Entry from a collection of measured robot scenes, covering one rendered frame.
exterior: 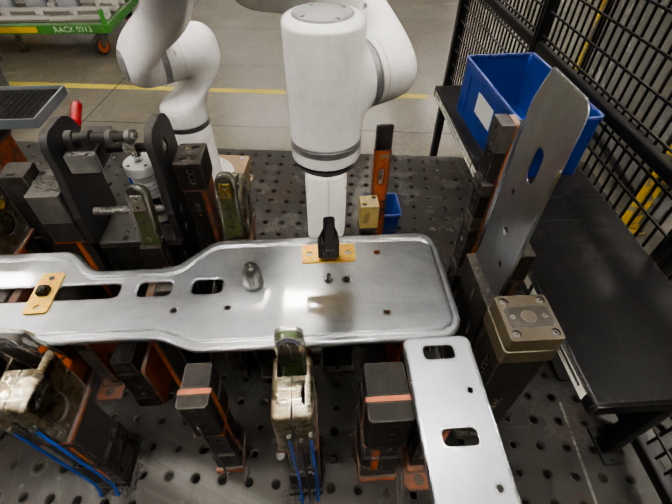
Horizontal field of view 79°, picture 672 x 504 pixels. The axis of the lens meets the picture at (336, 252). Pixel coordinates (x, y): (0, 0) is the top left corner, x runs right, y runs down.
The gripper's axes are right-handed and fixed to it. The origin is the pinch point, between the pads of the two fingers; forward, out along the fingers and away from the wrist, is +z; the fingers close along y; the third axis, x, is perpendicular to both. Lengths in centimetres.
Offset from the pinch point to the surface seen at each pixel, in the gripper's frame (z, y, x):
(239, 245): 9.1, -8.9, -15.8
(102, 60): 112, -354, -192
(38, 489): 39, 21, -54
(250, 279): 6.3, 1.5, -12.6
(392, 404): 11.1, 21.0, 7.8
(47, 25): 85, -363, -231
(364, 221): 6.3, -10.9, 7.1
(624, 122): -6, -21, 55
